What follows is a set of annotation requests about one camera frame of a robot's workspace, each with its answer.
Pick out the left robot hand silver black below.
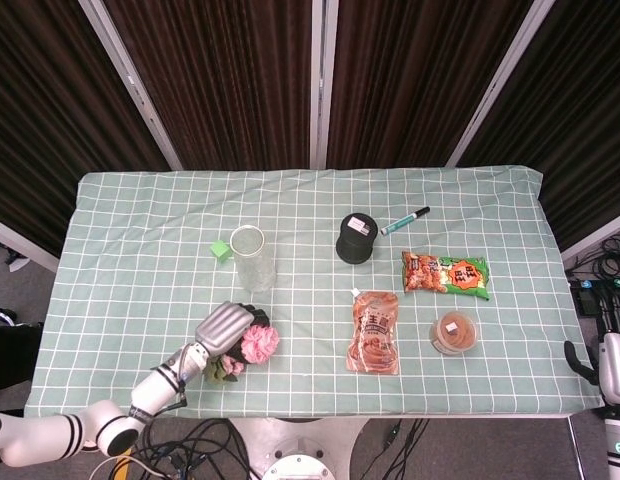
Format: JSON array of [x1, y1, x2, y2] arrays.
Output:
[[194, 300, 272, 362]]

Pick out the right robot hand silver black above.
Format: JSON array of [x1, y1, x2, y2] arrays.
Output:
[[563, 292, 620, 401]]

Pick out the pink artificial flower bouquet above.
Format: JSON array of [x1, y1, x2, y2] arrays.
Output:
[[203, 312, 281, 385]]

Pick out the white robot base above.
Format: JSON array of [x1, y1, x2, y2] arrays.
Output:
[[229, 417, 371, 480]]

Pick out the clear glass cup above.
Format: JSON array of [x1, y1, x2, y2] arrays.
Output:
[[229, 225, 277, 294]]

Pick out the black power strip blue labels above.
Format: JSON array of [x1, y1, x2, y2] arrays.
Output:
[[568, 278, 620, 317]]

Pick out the green white checked tablecloth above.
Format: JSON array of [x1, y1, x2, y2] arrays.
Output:
[[23, 167, 607, 419]]

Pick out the peanut butter spout pouch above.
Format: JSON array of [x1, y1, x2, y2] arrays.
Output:
[[346, 287, 401, 376]]

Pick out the black mesh pen holder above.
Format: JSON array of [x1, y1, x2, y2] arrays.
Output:
[[335, 212, 380, 265]]

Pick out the round clear tub rubber bands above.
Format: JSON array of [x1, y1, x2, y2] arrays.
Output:
[[429, 310, 481, 356]]

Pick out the orange green peanut snack bag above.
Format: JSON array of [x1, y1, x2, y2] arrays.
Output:
[[401, 250, 492, 302]]

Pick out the teal marker pen black cap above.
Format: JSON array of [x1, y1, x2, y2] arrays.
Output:
[[379, 205, 432, 238]]

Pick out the large black bulky object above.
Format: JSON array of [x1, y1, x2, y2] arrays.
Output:
[[0, 322, 44, 401]]

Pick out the dark brown partition panel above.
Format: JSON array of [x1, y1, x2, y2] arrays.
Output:
[[325, 0, 535, 171], [0, 0, 172, 257], [103, 0, 322, 172], [458, 0, 620, 252]]

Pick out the coiled black cables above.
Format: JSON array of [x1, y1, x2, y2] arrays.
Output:
[[564, 235, 620, 281]]

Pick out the black floor cable bundle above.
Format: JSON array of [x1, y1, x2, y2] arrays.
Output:
[[137, 418, 256, 480]]

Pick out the white partition post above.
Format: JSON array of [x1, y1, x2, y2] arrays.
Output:
[[79, 0, 184, 171], [445, 0, 559, 168], [309, 0, 340, 170], [559, 209, 620, 262], [0, 214, 60, 274]]

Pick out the white floor cable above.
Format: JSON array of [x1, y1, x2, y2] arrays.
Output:
[[88, 454, 166, 479]]

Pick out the black cable with connector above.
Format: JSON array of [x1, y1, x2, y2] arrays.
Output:
[[382, 418, 431, 471]]

